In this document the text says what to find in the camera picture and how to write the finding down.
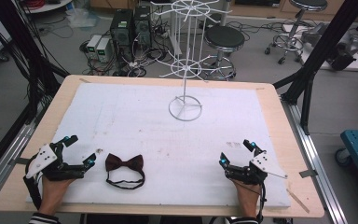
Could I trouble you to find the grey machine on white board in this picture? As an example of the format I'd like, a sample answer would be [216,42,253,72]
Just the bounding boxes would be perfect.
[282,21,358,73]

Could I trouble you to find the black computer tower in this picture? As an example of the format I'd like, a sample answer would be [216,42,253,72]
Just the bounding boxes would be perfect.
[132,5,154,49]
[109,8,135,63]

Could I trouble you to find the white round table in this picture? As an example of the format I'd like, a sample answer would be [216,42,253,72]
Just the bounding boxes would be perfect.
[21,0,73,14]

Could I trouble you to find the person's right striped sleeve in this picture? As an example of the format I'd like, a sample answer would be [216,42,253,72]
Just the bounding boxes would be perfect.
[228,216,259,224]

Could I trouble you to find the grey power supply unit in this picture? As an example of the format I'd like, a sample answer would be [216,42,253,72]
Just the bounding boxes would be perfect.
[95,37,112,63]
[86,34,103,60]

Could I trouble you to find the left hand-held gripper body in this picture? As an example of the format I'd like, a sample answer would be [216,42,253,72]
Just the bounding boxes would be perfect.
[22,141,87,182]

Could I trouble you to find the person's left hand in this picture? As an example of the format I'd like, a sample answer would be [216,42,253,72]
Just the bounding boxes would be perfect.
[37,175,76,217]

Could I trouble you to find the clear plastic bag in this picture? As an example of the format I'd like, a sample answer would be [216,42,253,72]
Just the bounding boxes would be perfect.
[65,7,100,30]

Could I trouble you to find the aluminium frame rail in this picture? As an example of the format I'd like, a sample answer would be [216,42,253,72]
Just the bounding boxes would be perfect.
[0,101,46,206]
[280,98,350,224]

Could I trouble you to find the person's left striped sleeve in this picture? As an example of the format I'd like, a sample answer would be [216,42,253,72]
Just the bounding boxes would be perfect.
[27,212,62,224]

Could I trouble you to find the white foam mat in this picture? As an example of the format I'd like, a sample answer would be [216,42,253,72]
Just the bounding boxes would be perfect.
[25,81,292,209]

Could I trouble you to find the person's striped sleeve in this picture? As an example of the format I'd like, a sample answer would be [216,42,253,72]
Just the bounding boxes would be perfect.
[27,212,62,224]
[228,216,259,224]

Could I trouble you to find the person's right hand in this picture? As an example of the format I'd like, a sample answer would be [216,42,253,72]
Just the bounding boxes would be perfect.
[230,178,262,219]

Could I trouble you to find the dark red bow tie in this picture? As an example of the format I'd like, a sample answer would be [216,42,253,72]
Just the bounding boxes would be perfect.
[104,153,146,190]

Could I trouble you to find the white wire display rack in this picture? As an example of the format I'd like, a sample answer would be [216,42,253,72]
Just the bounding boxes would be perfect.
[150,0,233,122]

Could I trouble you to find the light wooden table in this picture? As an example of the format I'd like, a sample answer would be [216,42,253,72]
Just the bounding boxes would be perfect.
[0,74,325,219]

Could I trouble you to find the thin wooden stick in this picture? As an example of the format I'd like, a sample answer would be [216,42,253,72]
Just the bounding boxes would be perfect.
[285,188,311,215]

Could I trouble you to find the black round stool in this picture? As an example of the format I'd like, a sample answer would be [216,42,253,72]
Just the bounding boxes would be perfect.
[264,0,329,65]
[199,25,246,81]

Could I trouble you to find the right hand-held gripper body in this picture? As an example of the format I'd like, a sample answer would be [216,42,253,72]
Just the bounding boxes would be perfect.
[224,150,289,187]

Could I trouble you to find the grey tape strip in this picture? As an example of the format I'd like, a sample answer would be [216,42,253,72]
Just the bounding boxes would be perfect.
[7,157,32,166]
[298,169,319,179]

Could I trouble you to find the black metal frame strut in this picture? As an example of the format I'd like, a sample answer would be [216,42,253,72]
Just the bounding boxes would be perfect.
[0,0,70,125]
[272,0,358,135]

